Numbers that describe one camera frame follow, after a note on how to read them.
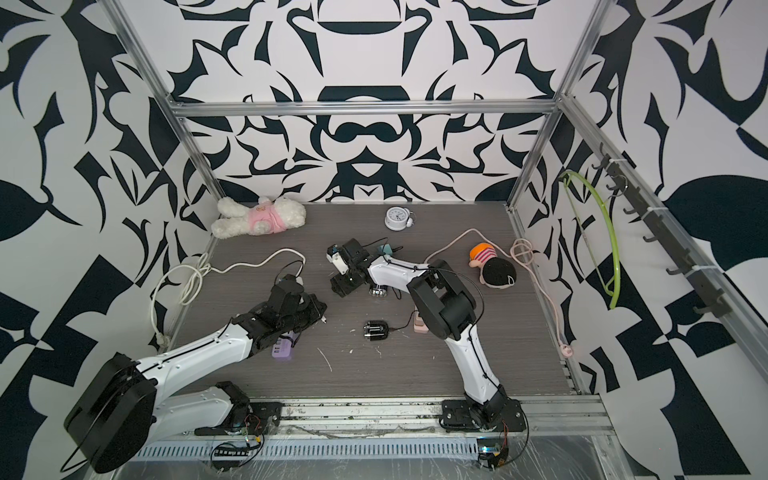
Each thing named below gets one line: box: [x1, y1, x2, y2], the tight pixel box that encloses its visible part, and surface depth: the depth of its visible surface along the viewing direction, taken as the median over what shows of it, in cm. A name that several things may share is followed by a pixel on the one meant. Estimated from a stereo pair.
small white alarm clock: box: [384, 206, 413, 231], surface depth 114 cm
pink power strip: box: [413, 305, 429, 334], surface depth 89 cm
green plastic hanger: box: [560, 170, 621, 309], surface depth 70 cm
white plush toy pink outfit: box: [211, 196, 307, 239], surface depth 107 cm
